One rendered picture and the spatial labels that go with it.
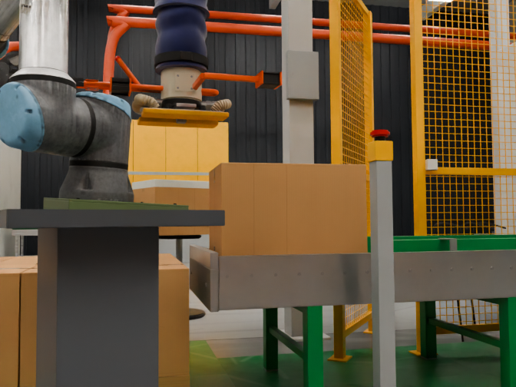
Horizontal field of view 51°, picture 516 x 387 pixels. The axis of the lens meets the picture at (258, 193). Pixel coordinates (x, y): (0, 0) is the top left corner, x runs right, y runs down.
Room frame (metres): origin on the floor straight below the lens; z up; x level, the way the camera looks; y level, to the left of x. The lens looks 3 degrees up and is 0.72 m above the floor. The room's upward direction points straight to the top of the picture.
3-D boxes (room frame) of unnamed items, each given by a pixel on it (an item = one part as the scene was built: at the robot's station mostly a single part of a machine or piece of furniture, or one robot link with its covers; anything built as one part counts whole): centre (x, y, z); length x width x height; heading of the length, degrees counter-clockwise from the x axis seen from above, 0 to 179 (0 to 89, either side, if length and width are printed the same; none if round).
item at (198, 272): (2.29, 0.24, 0.47); 0.70 x 0.03 x 0.15; 13
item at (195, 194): (4.21, 0.61, 0.82); 0.60 x 0.40 x 0.40; 126
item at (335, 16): (3.22, -0.58, 1.05); 0.87 x 0.10 x 2.10; 155
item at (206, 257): (2.29, 0.24, 0.58); 0.70 x 0.03 x 0.06; 13
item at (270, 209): (2.36, -0.11, 0.75); 0.60 x 0.40 x 0.40; 102
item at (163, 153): (9.86, 1.69, 1.24); 2.22 x 0.91 x 2.48; 102
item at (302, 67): (3.35, -0.28, 1.62); 0.20 x 0.05 x 0.30; 103
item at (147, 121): (2.36, 0.35, 1.17); 0.34 x 0.10 x 0.05; 107
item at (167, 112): (2.18, 0.29, 1.17); 0.34 x 0.10 x 0.05; 107
